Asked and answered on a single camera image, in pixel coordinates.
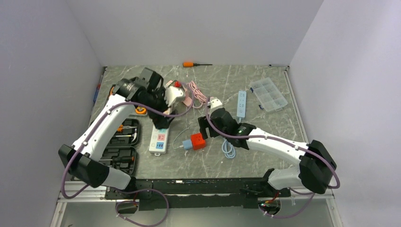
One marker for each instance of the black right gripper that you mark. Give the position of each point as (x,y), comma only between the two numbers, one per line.
(204,124)

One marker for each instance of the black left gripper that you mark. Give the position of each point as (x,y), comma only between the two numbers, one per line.
(160,122)

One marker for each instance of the light blue power strip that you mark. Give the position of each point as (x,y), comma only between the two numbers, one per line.
(241,104)

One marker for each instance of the red cube socket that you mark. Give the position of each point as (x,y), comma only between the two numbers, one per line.
(197,141)

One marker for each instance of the pink power strip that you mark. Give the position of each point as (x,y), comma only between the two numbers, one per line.
(188,101)

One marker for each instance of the light blue cube adapter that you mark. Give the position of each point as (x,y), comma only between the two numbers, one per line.
(187,144)

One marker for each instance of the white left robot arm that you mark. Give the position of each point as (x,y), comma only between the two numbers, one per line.
(81,159)

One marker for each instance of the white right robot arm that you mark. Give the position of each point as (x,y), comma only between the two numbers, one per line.
(312,165)

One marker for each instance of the orange tape measure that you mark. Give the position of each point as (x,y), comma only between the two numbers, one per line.
(140,111)

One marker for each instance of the white long power strip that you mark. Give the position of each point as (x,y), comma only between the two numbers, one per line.
(158,141)

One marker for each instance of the clear plastic screw organizer box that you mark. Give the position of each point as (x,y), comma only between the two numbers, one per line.
(267,93)

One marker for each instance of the black open tool case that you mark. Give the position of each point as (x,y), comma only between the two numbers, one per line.
(120,152)

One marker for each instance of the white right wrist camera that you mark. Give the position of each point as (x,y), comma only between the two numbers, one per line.
(214,104)

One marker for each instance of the orange handled screwdriver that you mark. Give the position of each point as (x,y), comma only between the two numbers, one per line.
(192,64)

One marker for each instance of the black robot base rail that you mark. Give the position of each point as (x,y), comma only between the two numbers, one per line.
(200,193)

